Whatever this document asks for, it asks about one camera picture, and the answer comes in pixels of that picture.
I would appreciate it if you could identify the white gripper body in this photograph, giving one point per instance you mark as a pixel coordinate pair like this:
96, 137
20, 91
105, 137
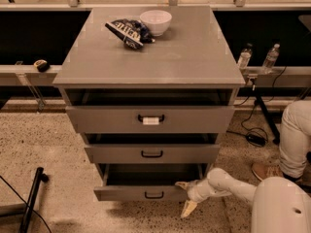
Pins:
195, 193

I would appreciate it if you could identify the grey bottom drawer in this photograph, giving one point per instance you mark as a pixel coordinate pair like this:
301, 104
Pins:
146, 182

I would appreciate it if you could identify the grey drawer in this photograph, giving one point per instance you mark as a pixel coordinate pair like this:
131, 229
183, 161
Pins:
150, 119
152, 154
146, 182

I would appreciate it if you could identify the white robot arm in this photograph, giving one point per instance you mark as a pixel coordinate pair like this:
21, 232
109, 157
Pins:
278, 205

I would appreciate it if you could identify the grey middle drawer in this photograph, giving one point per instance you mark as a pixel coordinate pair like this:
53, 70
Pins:
152, 154

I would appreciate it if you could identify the grey drawer cabinet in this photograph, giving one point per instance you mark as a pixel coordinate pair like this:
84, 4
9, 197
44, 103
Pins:
188, 65

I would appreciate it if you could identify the grey top drawer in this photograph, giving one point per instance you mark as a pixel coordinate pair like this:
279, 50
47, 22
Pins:
150, 119

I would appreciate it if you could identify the black power adapter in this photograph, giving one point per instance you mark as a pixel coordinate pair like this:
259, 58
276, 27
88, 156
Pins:
255, 140

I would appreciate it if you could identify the black tripod leg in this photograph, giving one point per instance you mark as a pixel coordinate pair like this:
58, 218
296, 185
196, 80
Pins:
268, 118

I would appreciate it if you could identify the person leg light trousers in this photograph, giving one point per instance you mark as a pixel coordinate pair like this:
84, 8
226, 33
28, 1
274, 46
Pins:
295, 138

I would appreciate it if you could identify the left clear water bottle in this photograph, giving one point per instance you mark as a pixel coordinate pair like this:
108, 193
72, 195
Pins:
245, 56

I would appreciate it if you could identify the clear water bottle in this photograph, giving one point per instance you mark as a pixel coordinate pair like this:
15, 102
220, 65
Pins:
271, 58
245, 56

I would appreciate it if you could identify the black stand leg left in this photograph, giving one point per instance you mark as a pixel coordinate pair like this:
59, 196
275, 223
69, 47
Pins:
40, 177

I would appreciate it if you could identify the right clear water bottle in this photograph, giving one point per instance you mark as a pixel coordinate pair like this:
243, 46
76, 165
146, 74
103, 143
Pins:
271, 58

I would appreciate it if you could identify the dark snack bag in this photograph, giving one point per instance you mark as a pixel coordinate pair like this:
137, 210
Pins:
134, 33

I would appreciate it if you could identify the white bowl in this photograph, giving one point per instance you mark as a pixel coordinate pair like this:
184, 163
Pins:
157, 21

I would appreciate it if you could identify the yellow black tape measure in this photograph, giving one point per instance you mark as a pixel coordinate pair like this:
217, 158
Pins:
42, 65

